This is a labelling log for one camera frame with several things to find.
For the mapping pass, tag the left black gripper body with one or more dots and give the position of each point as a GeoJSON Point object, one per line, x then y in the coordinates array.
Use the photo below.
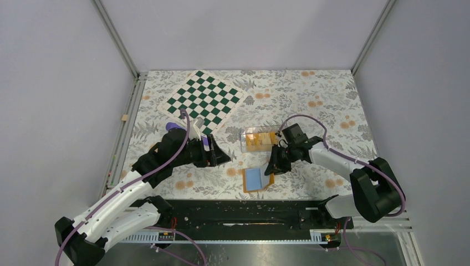
{"type": "Point", "coordinates": [195, 153]}

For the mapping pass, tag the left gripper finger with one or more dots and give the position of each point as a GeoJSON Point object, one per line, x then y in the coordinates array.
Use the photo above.
{"type": "Point", "coordinates": [219, 158]}
{"type": "Point", "coordinates": [213, 145]}

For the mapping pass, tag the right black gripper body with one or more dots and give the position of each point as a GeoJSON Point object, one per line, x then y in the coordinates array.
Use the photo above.
{"type": "Point", "coordinates": [289, 154]}

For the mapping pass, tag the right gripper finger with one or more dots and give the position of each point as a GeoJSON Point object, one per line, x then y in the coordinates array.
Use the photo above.
{"type": "Point", "coordinates": [277, 168]}
{"type": "Point", "coordinates": [276, 154]}

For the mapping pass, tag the clear plastic card box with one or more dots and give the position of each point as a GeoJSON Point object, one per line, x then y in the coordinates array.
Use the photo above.
{"type": "Point", "coordinates": [259, 138]}

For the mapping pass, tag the orange card holder wallet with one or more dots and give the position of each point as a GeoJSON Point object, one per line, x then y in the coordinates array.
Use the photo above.
{"type": "Point", "coordinates": [255, 179]}

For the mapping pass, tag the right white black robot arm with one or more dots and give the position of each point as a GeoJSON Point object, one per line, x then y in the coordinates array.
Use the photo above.
{"type": "Point", "coordinates": [375, 192]}

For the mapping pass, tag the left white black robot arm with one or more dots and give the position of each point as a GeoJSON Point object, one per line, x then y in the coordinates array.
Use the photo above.
{"type": "Point", "coordinates": [129, 207]}

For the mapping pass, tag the purple marker pen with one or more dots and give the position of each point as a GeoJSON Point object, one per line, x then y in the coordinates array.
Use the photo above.
{"type": "Point", "coordinates": [172, 126]}

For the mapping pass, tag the floral table cloth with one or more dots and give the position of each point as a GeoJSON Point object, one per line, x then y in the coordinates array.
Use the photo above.
{"type": "Point", "coordinates": [318, 100]}

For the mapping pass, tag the green white chessboard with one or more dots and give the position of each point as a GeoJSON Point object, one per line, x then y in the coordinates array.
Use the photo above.
{"type": "Point", "coordinates": [205, 95]}

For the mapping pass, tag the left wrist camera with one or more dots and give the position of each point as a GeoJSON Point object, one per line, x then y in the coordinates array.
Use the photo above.
{"type": "Point", "coordinates": [195, 128]}

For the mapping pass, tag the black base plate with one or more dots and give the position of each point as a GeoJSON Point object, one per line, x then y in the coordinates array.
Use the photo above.
{"type": "Point", "coordinates": [208, 221]}

